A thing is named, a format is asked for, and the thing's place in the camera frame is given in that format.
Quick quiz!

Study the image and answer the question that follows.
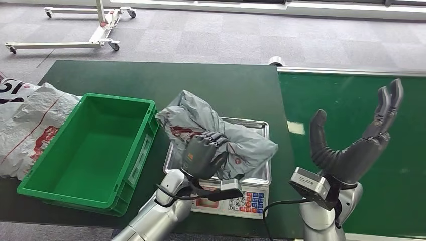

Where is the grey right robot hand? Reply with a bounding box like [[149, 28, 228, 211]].
[[309, 78, 405, 186]]

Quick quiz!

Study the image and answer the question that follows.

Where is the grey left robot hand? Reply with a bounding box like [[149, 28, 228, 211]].
[[181, 131, 230, 180]]

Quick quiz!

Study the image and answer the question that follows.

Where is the grey red-printed plastic mailer package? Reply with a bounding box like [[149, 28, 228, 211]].
[[155, 89, 279, 181]]

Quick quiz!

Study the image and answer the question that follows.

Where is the green conveyor belt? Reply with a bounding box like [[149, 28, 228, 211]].
[[277, 66, 426, 239]]

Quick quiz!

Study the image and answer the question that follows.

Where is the silver conveyor roller end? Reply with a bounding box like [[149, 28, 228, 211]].
[[268, 56, 287, 67]]

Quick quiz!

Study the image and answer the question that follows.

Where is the white scale with steel tray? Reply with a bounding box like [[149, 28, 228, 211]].
[[162, 116, 271, 220]]

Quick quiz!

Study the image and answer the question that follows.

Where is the green plastic crate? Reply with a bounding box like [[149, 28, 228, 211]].
[[17, 93, 161, 217]]

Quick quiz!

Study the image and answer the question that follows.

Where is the large white red-printed sack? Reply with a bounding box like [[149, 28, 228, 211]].
[[0, 78, 83, 181]]

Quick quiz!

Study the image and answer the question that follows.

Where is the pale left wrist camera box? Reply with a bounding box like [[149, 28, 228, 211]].
[[199, 178, 244, 202]]

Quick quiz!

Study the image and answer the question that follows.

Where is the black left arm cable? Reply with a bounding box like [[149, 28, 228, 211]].
[[155, 184, 216, 202]]

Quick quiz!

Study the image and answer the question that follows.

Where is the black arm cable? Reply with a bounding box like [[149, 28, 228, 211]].
[[262, 198, 314, 241], [155, 184, 216, 202]]

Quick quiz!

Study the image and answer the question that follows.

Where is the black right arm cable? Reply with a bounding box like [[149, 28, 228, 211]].
[[262, 198, 314, 241]]

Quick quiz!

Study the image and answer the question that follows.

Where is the white wall ledge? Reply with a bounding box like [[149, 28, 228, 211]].
[[111, 0, 426, 22]]

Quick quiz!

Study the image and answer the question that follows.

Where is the white wheeled metal frame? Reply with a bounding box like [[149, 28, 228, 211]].
[[5, 0, 138, 55]]

